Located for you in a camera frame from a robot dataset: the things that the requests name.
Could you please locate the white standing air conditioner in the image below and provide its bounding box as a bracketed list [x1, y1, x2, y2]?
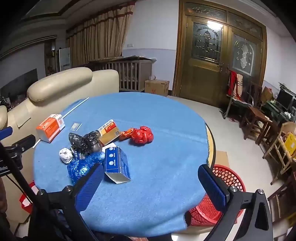
[58, 47, 71, 72]

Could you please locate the orange wrapper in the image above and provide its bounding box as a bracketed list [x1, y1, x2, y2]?
[119, 128, 134, 141]

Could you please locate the red plastic basket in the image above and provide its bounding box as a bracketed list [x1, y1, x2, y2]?
[185, 164, 246, 227]

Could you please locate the white paper ball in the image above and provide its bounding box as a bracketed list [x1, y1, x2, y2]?
[59, 148, 74, 164]

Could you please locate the wooden double door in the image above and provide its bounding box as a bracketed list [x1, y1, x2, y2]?
[173, 0, 268, 109]

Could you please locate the small brown cardboard box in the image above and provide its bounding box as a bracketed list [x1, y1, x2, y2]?
[261, 86, 273, 102]

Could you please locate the thin white stick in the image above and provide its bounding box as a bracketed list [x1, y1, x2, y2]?
[32, 97, 89, 149]

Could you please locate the black computer monitor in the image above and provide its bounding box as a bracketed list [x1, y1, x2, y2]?
[276, 88, 294, 110]

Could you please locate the dark wooden armchair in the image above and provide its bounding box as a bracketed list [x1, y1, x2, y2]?
[246, 81, 264, 109]

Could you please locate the red shopping bag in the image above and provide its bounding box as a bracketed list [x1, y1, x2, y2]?
[19, 181, 38, 214]

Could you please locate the thick black cable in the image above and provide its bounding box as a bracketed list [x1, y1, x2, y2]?
[0, 141, 43, 210]

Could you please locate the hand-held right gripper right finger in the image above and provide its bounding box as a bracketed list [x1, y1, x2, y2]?
[198, 164, 274, 241]

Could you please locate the beige curtain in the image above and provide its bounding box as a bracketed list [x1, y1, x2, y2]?
[65, 2, 136, 69]

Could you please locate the round wooden table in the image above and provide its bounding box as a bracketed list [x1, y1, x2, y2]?
[205, 122, 216, 168]

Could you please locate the blue plastic bag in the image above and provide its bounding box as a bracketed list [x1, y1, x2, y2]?
[67, 152, 105, 184]

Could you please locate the black plastic bag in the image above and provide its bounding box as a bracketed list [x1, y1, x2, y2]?
[68, 130, 103, 156]

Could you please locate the orange and white box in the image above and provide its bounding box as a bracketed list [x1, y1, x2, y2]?
[35, 113, 66, 143]

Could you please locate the beige leather sofa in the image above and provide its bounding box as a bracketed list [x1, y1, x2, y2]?
[0, 67, 119, 223]

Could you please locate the yellow and red box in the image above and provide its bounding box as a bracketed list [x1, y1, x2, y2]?
[97, 119, 121, 145]

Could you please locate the dark display cabinet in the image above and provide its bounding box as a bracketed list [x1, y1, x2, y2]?
[44, 39, 57, 76]

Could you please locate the red plastic bag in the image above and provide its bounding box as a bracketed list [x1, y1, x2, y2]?
[131, 126, 154, 146]

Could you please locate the blue and white box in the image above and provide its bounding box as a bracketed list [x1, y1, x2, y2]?
[104, 146, 131, 184]

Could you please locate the red striped cloth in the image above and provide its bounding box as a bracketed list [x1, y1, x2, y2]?
[228, 71, 243, 100]

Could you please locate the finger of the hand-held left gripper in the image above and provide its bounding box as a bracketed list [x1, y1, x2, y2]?
[5, 135, 36, 152]
[0, 127, 13, 141]

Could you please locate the round table, blue cloth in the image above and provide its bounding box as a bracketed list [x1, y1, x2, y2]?
[32, 92, 210, 238]

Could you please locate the glass computer desk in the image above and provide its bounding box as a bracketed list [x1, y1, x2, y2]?
[264, 82, 296, 130]

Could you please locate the yellow carton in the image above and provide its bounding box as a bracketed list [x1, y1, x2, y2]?
[284, 137, 296, 160]

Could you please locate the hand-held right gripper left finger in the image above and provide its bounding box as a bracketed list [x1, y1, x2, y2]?
[30, 163, 105, 241]

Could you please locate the brown wooden stool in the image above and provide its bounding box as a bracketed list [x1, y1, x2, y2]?
[257, 117, 281, 152]
[239, 106, 273, 141]

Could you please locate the wooden baby crib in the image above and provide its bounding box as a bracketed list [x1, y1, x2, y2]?
[89, 56, 156, 93]

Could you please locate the dark wooden stool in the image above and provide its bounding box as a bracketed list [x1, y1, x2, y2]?
[268, 171, 296, 232]

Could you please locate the black television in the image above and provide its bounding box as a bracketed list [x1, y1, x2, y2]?
[0, 68, 38, 99]

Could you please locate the metal frame chair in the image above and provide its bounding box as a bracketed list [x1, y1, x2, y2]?
[222, 70, 252, 120]

